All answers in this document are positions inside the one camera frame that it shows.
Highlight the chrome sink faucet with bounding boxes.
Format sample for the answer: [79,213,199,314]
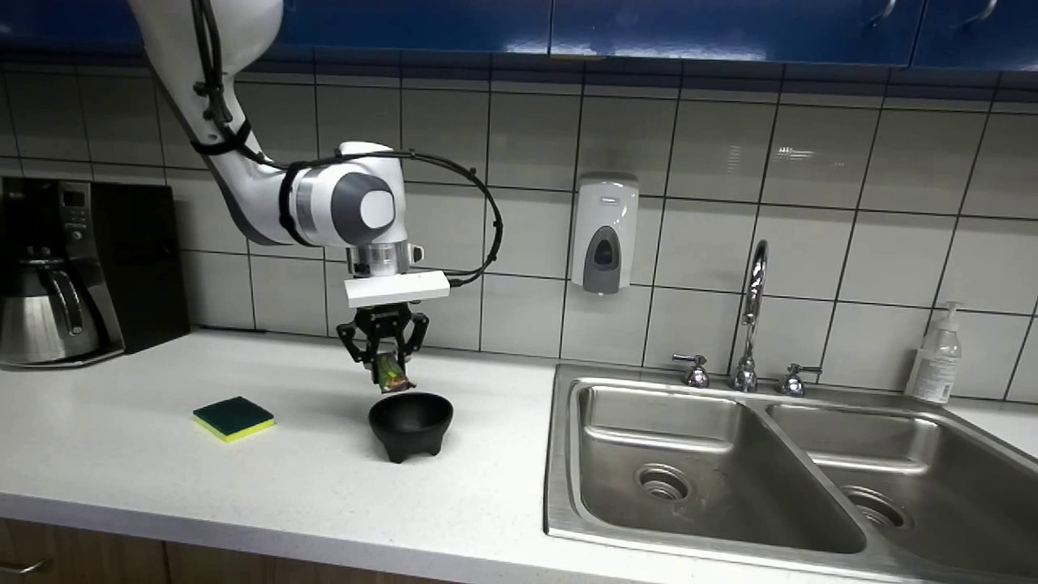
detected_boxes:
[724,241,819,394]

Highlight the black coffee maker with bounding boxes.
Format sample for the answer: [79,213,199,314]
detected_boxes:
[0,177,187,353]

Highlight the clear soap pump bottle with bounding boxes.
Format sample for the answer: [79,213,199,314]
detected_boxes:
[906,306,964,405]

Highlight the steel coffee carafe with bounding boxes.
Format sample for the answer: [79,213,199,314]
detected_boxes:
[0,255,119,369]

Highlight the black bowl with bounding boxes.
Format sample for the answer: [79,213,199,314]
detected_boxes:
[371,391,454,462]

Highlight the white wall soap dispenser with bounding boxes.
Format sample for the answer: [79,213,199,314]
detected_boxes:
[571,174,639,295]

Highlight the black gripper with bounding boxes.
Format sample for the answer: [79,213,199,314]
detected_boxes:
[336,302,427,389]

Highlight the stainless steel double sink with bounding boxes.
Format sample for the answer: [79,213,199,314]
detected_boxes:
[546,366,1038,584]

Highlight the green yellow sponge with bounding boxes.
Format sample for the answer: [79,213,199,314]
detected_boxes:
[194,394,277,441]

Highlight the wooden lower cabinet drawer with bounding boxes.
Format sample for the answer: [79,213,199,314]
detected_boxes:
[0,518,431,584]

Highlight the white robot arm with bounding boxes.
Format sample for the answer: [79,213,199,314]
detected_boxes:
[126,0,448,389]

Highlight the blue upper cabinet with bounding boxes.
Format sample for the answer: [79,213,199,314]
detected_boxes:
[0,0,1038,74]

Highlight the green granola bar packet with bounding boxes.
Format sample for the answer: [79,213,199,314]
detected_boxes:
[376,355,410,391]

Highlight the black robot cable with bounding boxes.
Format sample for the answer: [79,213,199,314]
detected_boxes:
[187,0,507,290]

